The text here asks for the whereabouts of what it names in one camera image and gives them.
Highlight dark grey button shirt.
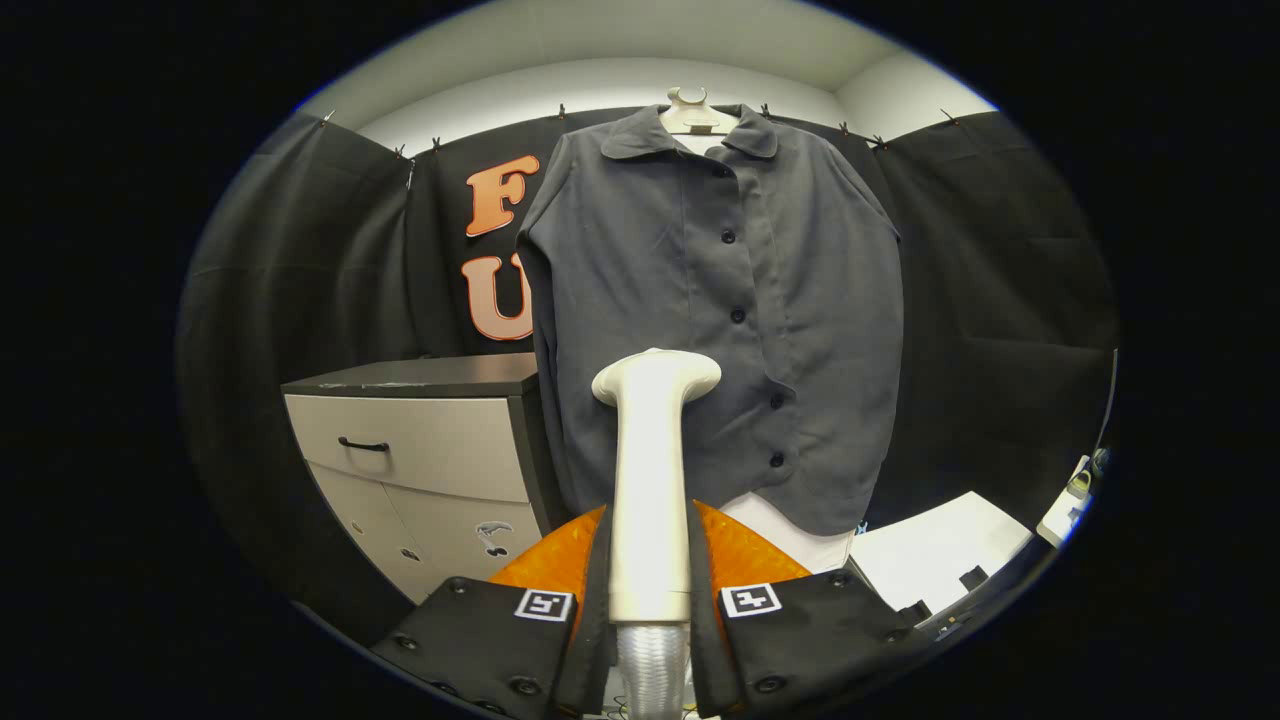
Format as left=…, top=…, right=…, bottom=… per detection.
left=516, top=103, right=906, bottom=536

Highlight white garment steamer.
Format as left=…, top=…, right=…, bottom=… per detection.
left=591, top=348, right=723, bottom=720

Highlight row of backdrop clips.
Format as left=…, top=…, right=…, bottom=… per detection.
left=320, top=100, right=961, bottom=166

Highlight white mannequin torso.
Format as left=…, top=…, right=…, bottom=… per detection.
left=660, top=86, right=857, bottom=574

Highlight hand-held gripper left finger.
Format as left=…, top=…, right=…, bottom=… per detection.
left=370, top=503, right=613, bottom=719

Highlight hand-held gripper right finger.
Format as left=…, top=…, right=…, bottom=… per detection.
left=686, top=498, right=937, bottom=719

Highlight white box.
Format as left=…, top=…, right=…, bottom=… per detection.
left=848, top=490, right=1034, bottom=613

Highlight beige cabinet with dark top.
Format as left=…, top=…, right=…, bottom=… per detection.
left=281, top=352, right=561, bottom=604

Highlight black backdrop cloth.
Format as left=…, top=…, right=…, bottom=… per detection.
left=178, top=105, right=1119, bottom=641

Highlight white side desk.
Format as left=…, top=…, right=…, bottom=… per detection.
left=1035, top=455, right=1103, bottom=547

